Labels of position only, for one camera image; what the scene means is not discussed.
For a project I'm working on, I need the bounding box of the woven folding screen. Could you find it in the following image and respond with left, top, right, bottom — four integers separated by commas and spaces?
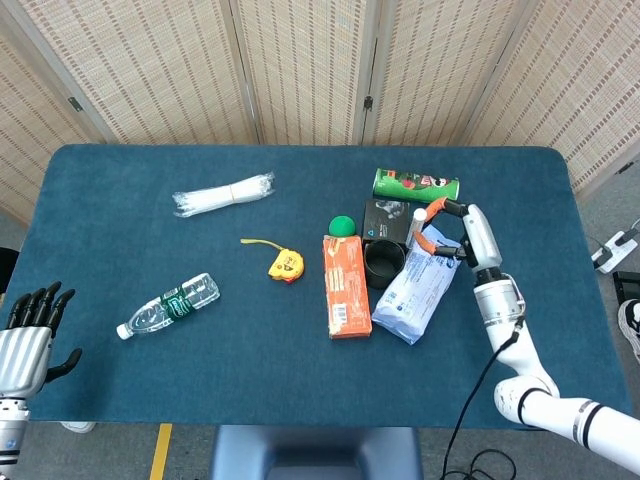
0, 0, 640, 227

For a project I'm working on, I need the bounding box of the green chips can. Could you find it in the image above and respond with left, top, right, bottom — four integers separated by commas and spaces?
371, 167, 462, 205

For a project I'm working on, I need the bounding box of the clear plastic water bottle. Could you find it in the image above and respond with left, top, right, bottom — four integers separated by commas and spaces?
115, 272, 222, 342

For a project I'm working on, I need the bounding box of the blue table cloth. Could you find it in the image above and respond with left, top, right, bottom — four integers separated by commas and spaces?
1, 144, 633, 432

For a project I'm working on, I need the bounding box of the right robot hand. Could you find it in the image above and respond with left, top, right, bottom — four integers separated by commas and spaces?
412, 196, 504, 274

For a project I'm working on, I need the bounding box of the white power strip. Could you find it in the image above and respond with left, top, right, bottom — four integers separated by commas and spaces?
590, 230, 640, 275

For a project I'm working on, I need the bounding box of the black cardboard box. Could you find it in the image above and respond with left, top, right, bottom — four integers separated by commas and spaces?
361, 198, 412, 245

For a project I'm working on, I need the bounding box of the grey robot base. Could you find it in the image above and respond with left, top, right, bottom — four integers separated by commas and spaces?
209, 425, 426, 480

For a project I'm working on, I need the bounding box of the light blue tissue pack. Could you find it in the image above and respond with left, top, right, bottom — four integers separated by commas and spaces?
370, 223, 462, 347

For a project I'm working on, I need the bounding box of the clear plastic tube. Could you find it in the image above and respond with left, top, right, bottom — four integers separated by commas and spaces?
405, 208, 428, 250

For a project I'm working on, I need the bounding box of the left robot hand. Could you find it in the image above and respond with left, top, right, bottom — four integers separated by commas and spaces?
0, 280, 84, 400

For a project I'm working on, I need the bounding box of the black flat box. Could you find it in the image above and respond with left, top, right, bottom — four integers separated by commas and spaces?
611, 270, 640, 304

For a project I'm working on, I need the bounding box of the black and white shoe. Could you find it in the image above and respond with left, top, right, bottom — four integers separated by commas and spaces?
616, 298, 640, 364

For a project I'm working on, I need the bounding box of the yellow tape measure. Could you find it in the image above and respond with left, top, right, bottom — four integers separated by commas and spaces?
240, 237, 306, 285

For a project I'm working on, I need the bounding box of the black cable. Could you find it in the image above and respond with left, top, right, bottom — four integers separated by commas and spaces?
438, 313, 527, 480

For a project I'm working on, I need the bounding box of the yellow floor tape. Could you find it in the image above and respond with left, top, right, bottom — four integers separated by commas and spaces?
148, 422, 174, 480

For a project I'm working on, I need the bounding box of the green ball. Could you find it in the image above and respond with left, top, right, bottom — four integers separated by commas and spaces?
327, 214, 358, 239

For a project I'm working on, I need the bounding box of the orange cardboard box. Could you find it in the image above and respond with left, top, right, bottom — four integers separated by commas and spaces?
321, 234, 374, 341

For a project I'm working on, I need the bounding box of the black cylindrical cup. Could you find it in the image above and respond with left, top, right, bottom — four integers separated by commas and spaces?
362, 239, 407, 291

